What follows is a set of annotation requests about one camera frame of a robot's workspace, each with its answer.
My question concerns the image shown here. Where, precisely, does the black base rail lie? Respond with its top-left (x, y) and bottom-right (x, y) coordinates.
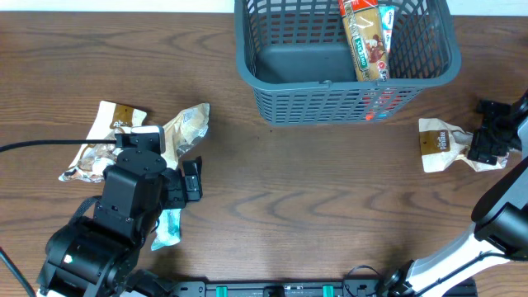
top-left (131, 270), bottom-right (479, 297)

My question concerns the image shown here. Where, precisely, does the crumpled beige snack bag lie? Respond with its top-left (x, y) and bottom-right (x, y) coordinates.
top-left (162, 103), bottom-right (210, 169)

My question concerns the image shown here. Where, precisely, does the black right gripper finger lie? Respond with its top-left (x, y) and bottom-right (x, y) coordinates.
top-left (467, 128), bottom-right (509, 165)
top-left (476, 100), bottom-right (511, 128)

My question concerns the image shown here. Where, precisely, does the black camera cable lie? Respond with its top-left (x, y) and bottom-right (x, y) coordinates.
top-left (0, 139), bottom-right (117, 153)

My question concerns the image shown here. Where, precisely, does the blue Kleenex tissue pack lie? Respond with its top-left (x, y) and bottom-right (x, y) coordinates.
top-left (379, 6), bottom-right (395, 53)

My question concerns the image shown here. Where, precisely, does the red San Remo spaghetti pack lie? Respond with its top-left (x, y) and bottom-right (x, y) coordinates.
top-left (338, 0), bottom-right (389, 82)

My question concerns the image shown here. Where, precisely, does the beige snack bag left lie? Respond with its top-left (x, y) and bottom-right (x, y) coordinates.
top-left (58, 100), bottom-right (149, 184)

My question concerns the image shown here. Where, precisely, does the beige brown snack bag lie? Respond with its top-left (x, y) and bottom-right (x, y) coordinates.
top-left (418, 118), bottom-right (509, 173)

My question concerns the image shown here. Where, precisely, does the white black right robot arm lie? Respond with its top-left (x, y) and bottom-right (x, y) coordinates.
top-left (376, 94), bottom-right (527, 296)

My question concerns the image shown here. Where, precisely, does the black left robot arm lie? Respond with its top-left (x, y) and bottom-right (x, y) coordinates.
top-left (37, 148), bottom-right (203, 296)

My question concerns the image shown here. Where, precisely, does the grey plastic lattice basket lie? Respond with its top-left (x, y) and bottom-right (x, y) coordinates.
top-left (234, 0), bottom-right (461, 125)

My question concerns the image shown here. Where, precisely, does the teal white snack packet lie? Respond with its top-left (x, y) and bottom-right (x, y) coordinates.
top-left (151, 209), bottom-right (182, 251)

